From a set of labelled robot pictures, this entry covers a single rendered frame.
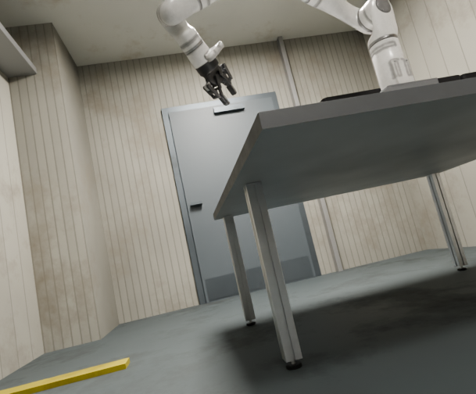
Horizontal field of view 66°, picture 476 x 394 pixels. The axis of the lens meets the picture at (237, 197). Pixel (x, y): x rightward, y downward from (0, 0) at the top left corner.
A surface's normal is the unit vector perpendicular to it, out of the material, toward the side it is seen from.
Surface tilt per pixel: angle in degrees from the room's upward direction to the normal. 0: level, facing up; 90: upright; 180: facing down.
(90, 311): 90
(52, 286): 90
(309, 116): 90
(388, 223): 90
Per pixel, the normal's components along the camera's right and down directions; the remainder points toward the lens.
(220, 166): 0.12, -0.18
